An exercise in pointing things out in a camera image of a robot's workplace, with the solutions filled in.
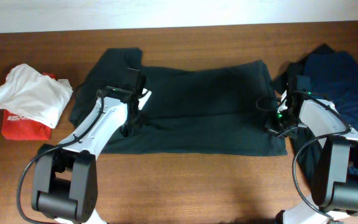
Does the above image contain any navy blue t-shirt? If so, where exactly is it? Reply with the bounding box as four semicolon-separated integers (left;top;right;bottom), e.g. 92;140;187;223
303;52;358;130

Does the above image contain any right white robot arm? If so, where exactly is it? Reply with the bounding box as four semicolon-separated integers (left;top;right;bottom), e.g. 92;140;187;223
265;75;358;223

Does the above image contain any black Nike t-shirt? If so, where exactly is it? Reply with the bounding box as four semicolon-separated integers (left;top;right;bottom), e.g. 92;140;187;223
70;48;287;156

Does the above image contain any black cable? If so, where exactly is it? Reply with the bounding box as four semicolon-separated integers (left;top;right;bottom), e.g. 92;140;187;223
255;90;352;222
16;79;105;224

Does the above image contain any right black cable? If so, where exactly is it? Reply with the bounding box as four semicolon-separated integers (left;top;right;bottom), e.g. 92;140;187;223
255;90;352;222

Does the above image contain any left black cable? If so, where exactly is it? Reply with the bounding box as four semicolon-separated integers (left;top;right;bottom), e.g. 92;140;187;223
16;79;105;224

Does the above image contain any white folded t-shirt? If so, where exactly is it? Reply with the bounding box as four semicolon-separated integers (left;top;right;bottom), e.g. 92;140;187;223
0;63;73;129

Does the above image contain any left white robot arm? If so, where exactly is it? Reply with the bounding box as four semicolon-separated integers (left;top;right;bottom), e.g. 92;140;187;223
29;68;151;223

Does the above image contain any red folded t-shirt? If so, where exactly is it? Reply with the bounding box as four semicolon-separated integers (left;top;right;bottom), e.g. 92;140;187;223
1;72;58;141

